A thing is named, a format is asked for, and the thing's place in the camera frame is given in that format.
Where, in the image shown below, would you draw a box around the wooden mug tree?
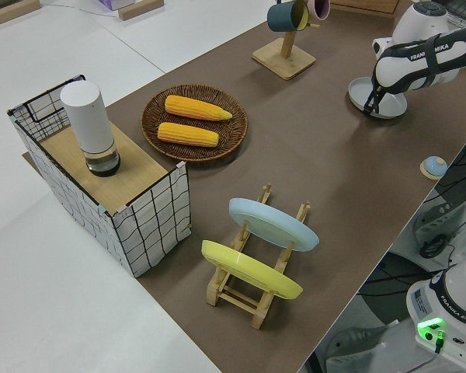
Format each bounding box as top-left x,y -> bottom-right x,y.
252,0 -> 322,82

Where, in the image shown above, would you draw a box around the long wooden block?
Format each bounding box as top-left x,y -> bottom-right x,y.
0,0 -> 40,27

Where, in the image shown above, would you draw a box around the blue service bell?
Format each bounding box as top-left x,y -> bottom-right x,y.
419,155 -> 447,180

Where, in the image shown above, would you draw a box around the pink mug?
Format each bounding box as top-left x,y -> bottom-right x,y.
308,0 -> 332,21

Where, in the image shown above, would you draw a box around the white cylinder bottle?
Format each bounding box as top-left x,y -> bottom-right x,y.
59,80 -> 122,178

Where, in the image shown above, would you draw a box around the longer yellow corn cob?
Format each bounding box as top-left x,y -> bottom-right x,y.
165,95 -> 233,122

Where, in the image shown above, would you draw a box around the shorter yellow corn cob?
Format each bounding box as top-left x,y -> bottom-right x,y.
157,121 -> 220,148

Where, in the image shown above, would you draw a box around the white toaster oven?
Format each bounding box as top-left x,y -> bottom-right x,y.
445,0 -> 466,29

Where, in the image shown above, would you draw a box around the brown wicker basket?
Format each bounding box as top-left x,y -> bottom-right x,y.
141,84 -> 249,162

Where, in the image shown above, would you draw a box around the purple white box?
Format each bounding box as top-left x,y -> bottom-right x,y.
98,0 -> 135,12

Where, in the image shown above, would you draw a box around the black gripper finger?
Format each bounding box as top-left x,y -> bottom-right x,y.
363,89 -> 385,117

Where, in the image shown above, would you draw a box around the gray round plate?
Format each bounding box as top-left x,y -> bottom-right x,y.
347,76 -> 408,120

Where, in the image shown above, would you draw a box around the black wire grid shelf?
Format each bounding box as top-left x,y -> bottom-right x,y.
6,74 -> 191,279

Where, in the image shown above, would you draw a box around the teal mug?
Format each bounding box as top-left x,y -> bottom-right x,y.
266,0 -> 311,33

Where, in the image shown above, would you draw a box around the wooden plate rack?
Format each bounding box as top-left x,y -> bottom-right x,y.
206,182 -> 311,330

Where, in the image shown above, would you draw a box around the light blue plate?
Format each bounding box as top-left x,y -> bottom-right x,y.
228,197 -> 320,253

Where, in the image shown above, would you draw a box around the yellow plate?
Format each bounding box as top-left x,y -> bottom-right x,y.
200,239 -> 304,301

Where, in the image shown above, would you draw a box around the short wooden block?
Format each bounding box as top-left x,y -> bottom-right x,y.
118,0 -> 165,19

